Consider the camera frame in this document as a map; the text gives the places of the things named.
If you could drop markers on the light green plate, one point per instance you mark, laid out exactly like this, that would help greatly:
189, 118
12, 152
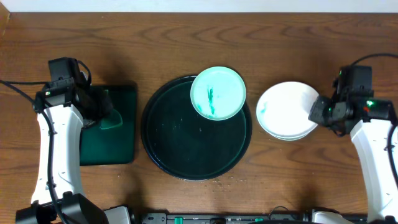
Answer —
289, 138

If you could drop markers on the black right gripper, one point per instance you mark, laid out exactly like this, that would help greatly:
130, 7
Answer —
316, 115

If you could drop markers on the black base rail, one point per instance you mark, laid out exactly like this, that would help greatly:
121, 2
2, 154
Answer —
163, 218

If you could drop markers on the black round tray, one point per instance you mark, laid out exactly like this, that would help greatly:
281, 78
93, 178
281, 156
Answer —
186, 145

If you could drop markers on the black rectangular water tray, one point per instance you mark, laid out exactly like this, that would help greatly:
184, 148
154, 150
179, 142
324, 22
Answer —
116, 145

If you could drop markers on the green sponge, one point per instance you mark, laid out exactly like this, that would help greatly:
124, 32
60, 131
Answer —
111, 118

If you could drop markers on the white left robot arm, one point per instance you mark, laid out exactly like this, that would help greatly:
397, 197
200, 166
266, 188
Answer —
62, 107

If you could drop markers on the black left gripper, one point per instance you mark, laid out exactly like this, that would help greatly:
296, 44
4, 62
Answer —
101, 106

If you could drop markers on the white plate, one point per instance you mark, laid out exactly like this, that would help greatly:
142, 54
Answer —
283, 109

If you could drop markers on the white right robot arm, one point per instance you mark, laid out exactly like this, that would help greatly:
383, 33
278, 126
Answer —
371, 125

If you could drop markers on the green rimmed plate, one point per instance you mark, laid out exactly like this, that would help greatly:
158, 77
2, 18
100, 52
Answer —
218, 93

